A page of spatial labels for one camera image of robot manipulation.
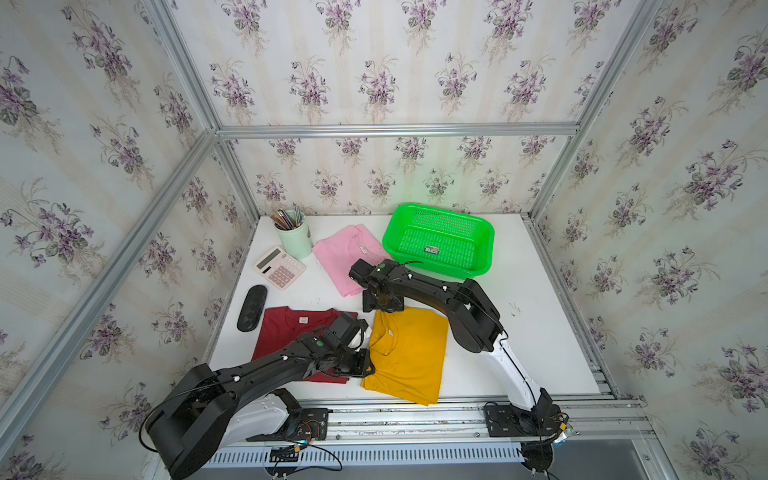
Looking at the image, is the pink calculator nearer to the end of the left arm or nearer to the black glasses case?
the black glasses case

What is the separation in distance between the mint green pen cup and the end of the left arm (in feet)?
1.42

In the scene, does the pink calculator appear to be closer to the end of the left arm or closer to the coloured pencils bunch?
the coloured pencils bunch

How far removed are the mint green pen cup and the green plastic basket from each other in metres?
0.28

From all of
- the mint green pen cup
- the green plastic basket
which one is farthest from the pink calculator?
the green plastic basket

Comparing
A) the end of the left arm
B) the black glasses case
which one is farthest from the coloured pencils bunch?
the end of the left arm

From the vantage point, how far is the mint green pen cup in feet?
3.29

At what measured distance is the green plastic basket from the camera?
3.49ft

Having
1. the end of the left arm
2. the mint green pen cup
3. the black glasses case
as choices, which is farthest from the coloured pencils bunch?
the end of the left arm

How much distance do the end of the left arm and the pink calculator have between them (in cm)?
40

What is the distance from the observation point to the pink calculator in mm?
1009

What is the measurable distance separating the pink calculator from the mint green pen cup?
15 mm

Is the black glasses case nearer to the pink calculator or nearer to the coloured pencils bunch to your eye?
the pink calculator

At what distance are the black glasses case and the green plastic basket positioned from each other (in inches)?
17.5

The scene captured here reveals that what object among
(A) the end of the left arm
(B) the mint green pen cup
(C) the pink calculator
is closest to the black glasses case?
(C) the pink calculator
